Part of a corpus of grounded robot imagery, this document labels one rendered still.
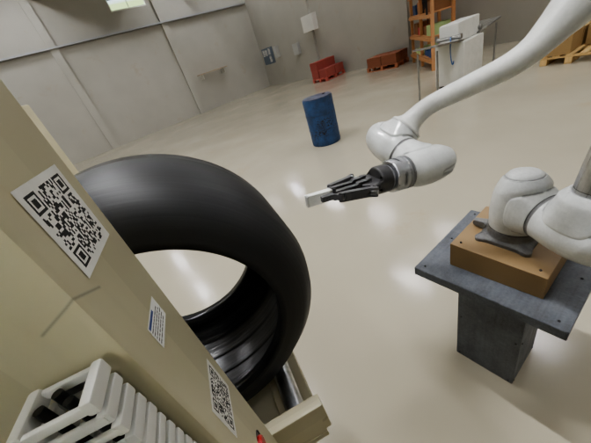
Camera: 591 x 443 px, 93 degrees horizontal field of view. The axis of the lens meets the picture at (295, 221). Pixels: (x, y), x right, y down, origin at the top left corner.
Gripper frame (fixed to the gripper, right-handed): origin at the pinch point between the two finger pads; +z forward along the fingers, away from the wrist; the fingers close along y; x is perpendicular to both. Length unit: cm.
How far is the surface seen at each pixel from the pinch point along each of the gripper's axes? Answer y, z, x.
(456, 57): -390, -468, 0
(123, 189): 14.3, 36.3, -17.5
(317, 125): -386, -174, 62
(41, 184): 34, 36, -25
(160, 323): 33.8, 33.7, -8.0
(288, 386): 19.0, 21.2, 35.8
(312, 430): 28, 19, 40
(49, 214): 36, 36, -23
